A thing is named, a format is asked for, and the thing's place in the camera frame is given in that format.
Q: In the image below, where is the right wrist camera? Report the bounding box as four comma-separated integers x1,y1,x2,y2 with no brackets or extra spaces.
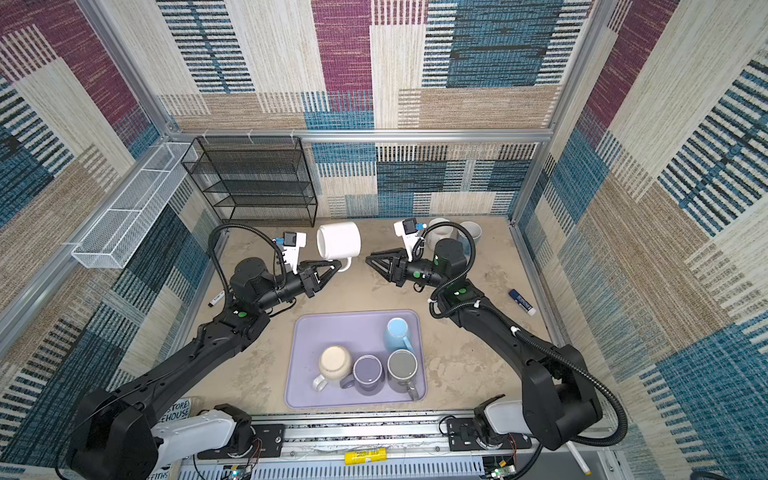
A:
394,217,427,261

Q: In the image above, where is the light blue mug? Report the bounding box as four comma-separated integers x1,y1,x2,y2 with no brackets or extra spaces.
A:
383,317,414,353

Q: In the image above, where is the white slotted cable duct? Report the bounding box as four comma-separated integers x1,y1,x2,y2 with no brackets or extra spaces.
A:
179,456,485,479

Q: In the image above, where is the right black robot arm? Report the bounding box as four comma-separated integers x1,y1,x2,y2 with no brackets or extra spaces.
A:
365,218,628,450

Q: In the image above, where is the lavender plastic tray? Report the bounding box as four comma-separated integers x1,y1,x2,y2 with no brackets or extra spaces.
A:
285,310,424,409

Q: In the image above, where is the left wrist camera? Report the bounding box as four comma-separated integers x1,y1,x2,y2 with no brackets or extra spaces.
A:
275,231,307,274

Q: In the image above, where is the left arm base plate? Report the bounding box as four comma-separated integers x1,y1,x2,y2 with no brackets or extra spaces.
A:
244,424,286,462

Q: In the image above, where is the cream mug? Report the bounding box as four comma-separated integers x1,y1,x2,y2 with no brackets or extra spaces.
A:
312,345,353,392

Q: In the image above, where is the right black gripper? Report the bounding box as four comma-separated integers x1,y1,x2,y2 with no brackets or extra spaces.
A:
365,246,446,289

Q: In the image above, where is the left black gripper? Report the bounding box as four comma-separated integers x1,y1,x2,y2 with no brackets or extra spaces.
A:
254,260,339,316

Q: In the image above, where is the white round mug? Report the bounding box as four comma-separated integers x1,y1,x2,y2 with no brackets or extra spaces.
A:
316,221,362,272

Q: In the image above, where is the yellow cylinder tube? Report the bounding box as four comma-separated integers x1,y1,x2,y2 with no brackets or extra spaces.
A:
344,448,387,465

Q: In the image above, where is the black marker pen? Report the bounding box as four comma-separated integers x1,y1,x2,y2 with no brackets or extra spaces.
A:
208,291,226,307

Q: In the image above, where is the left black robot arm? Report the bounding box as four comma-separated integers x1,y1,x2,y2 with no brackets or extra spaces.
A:
56,257,342,479

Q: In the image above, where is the white wire mesh basket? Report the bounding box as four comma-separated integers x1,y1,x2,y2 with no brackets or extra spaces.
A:
72,142,189,269

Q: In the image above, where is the teal blue square mug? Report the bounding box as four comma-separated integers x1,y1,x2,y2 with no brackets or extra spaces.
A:
458,221,483,254

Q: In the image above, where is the blue white glue stick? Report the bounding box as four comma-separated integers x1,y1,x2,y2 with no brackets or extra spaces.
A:
508,289,537,316

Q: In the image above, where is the black wire shelf rack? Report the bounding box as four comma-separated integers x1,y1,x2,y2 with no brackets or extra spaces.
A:
181,136,318,227

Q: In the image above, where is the white yellow pen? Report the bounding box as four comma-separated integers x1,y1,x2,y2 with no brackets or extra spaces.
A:
566,441,592,476

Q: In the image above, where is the purple mug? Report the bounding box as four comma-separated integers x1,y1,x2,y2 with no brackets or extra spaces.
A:
340,355,385,396

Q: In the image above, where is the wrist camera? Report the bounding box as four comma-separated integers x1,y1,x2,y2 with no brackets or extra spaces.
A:
275,231,307,274
394,217,427,261

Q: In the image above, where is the white tall mug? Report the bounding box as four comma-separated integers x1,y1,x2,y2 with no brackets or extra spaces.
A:
426,217,456,251

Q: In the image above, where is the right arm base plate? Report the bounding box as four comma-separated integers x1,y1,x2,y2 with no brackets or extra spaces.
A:
438,415,533,452

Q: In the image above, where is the aluminium rail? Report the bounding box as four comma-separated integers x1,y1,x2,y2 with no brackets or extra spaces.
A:
179,409,613,457

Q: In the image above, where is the grey mug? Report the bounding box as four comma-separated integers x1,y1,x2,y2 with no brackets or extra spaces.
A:
387,349,420,401

